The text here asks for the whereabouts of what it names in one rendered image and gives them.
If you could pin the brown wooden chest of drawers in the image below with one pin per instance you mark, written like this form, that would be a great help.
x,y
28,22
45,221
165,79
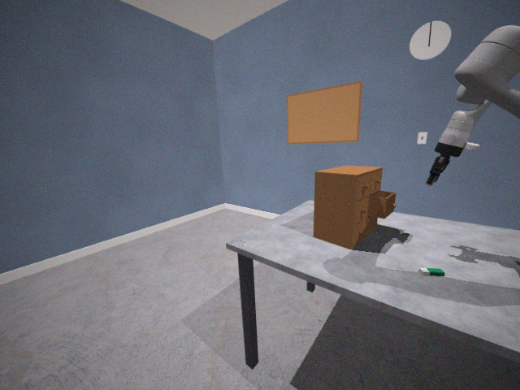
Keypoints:
x,y
334,204

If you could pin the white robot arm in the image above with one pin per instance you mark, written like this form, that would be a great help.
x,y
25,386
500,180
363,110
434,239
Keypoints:
x,y
485,74

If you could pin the green and white eraser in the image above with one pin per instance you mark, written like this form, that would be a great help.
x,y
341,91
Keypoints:
x,y
431,271

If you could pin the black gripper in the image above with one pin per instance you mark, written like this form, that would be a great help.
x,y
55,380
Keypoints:
x,y
441,161

